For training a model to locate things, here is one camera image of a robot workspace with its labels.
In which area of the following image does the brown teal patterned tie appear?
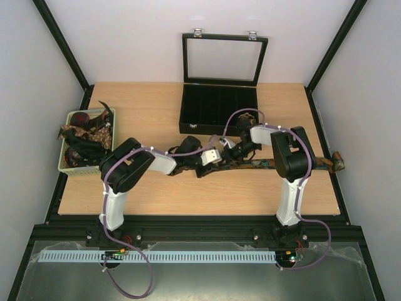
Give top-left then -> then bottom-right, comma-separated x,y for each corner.
211,152 -> 345,174

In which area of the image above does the green perforated plastic basket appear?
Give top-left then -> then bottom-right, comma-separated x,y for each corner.
58,107 -> 117,175

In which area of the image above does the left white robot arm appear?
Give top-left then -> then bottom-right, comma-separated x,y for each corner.
99,135 -> 220,231

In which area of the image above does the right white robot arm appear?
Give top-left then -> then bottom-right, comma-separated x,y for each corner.
246,124 -> 316,246

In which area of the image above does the pile of ties in basket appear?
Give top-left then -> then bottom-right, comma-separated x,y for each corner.
56,100 -> 115,167

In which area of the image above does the rolled patterned tie in box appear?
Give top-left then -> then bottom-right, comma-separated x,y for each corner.
239,112 -> 255,120

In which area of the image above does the black compartment storage box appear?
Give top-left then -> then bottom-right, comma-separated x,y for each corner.
179,29 -> 269,136

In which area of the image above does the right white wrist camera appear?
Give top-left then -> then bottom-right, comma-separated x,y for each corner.
219,137 -> 236,149

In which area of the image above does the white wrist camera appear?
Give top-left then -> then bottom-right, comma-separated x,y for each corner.
200,149 -> 222,166
219,137 -> 236,149

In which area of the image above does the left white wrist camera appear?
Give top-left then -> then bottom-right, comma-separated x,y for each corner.
200,149 -> 222,166

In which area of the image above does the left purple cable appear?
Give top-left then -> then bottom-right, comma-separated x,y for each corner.
102,135 -> 217,298

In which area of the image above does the purple cable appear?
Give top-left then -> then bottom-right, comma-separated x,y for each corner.
102,135 -> 217,298
224,108 -> 332,272

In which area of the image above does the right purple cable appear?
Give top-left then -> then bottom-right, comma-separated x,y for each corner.
224,108 -> 332,272

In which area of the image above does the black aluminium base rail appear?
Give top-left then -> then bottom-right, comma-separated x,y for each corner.
28,216 -> 367,248

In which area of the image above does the light blue cable duct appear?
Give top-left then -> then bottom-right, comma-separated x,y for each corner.
38,250 -> 276,264

